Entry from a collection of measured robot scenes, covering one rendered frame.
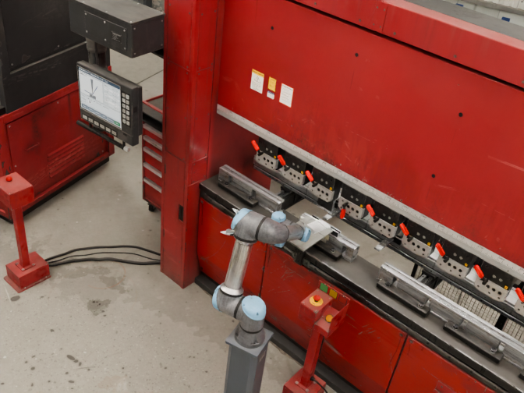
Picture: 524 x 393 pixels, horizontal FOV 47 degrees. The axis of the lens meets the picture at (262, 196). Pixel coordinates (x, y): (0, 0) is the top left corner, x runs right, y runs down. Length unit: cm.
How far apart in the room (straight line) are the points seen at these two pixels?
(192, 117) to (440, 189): 148
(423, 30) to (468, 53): 22
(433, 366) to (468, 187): 99
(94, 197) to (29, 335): 151
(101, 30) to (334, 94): 127
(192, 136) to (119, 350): 142
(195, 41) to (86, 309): 195
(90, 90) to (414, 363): 232
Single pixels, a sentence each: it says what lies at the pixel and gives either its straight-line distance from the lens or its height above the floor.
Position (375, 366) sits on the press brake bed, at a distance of 355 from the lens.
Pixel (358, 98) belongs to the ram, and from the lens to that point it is 297.
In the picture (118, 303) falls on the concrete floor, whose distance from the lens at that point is 428.
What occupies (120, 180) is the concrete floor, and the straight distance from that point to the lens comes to 542.
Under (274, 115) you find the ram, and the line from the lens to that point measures 335.
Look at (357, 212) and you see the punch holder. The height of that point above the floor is 121.
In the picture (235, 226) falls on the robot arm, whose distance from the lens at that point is 277.
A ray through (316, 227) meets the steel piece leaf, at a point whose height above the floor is 100.
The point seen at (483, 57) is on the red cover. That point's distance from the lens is 261.
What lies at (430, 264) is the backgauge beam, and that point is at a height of 94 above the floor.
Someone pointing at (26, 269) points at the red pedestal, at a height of 13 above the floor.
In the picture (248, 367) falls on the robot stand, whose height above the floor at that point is 66.
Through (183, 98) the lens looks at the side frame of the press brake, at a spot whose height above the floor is 147.
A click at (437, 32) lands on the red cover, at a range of 268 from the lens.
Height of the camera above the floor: 306
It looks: 35 degrees down
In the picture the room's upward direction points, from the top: 8 degrees clockwise
